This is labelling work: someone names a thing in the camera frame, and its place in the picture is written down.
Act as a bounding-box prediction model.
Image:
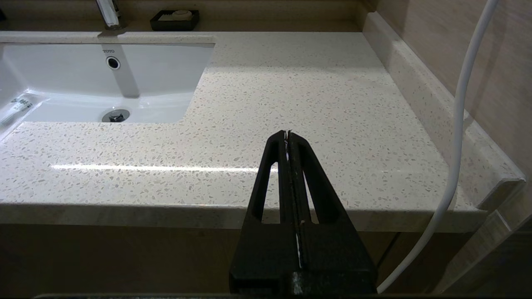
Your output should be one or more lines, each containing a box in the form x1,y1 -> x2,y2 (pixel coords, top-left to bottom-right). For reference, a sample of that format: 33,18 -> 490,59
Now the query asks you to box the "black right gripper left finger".
229,130 -> 300,294

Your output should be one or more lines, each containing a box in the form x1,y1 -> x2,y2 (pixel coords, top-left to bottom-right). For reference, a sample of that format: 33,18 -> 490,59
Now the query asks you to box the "chrome faucet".
96,0 -> 126,32

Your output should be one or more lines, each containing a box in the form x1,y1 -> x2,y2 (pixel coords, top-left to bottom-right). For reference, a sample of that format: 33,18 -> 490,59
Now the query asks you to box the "stone backsplash ledge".
362,10 -> 526,212

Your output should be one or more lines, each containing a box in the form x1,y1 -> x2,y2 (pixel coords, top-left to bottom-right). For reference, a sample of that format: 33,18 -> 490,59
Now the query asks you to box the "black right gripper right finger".
289,130 -> 378,294

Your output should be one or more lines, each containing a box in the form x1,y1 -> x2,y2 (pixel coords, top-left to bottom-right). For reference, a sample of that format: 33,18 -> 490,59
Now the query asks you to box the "white sink basin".
0,31 -> 217,125

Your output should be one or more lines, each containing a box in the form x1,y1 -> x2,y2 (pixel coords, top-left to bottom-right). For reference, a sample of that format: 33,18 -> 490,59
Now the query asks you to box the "wooden vanity cabinet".
0,224 -> 532,296

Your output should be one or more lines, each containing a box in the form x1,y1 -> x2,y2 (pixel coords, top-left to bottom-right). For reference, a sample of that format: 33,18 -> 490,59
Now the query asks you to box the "chrome sink drain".
102,109 -> 131,123

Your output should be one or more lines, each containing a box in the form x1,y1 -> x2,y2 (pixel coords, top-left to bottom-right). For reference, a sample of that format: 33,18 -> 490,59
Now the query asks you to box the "long packet with green end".
0,92 -> 44,142

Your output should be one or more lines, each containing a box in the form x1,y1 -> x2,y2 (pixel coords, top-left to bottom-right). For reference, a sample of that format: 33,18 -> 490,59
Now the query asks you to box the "black soap dish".
150,9 -> 200,32

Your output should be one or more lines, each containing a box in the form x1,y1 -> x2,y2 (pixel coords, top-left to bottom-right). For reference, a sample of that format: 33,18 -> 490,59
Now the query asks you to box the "white cable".
376,0 -> 499,293

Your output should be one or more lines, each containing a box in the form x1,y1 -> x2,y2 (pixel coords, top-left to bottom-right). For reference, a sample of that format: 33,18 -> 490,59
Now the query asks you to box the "round soap bar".
160,10 -> 194,21

